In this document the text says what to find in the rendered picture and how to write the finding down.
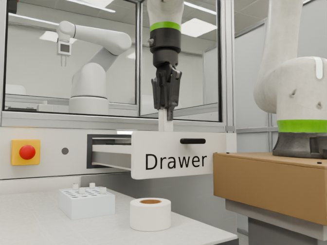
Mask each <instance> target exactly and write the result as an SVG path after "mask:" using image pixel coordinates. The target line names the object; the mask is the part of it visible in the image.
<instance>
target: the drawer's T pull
mask: <svg viewBox="0 0 327 245"><path fill-rule="evenodd" d="M180 143H181V144H205V143H206V140H205V139H193V138H182V139H180Z"/></svg>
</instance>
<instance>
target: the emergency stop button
mask: <svg viewBox="0 0 327 245"><path fill-rule="evenodd" d="M35 154H36V151H35V148H34V147H33V146H31V145H25V146H23V147H21V148H20V150H19V155H20V157H21V158H22V159H25V160H29V159H32V158H33V157H34V156H35Z"/></svg>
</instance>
